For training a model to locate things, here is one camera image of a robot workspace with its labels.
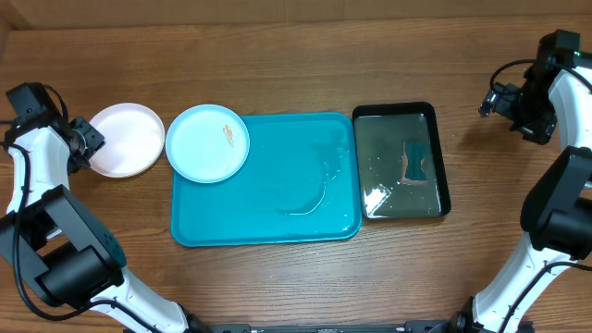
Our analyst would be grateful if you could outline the white pink plate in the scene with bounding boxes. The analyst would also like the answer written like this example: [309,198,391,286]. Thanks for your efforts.
[90,103,166,178]

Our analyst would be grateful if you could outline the blue rimmed plate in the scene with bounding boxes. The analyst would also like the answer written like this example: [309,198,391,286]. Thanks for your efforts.
[166,105,250,183]

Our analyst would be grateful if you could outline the green scrub sponge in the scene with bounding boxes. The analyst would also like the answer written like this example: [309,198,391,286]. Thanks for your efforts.
[401,141,429,185]

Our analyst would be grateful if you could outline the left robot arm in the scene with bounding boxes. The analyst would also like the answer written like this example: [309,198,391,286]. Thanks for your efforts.
[1,115,204,332]

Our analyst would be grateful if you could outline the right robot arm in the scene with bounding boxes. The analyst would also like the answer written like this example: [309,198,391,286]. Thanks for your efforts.
[432,49,591,332]

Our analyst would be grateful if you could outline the teal plastic tray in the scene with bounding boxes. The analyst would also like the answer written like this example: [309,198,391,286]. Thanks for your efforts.
[170,112,362,247]

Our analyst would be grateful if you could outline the black water basin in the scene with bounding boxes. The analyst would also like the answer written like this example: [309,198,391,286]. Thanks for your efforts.
[352,102,451,220]

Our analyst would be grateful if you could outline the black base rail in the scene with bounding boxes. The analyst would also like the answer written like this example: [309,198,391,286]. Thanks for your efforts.
[209,320,449,333]

